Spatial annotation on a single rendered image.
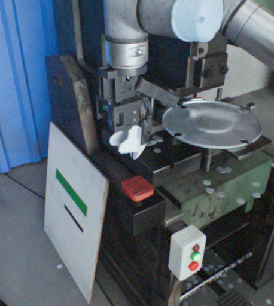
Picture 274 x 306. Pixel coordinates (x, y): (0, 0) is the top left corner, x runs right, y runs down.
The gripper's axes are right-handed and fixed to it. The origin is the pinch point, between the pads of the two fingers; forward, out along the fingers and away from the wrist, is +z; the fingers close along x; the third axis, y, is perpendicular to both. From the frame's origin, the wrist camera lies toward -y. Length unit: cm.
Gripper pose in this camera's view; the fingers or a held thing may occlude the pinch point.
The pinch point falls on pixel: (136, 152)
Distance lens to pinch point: 71.1
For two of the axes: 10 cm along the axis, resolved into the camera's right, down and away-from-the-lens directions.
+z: 0.0, 8.4, 5.5
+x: 5.5, 4.6, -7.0
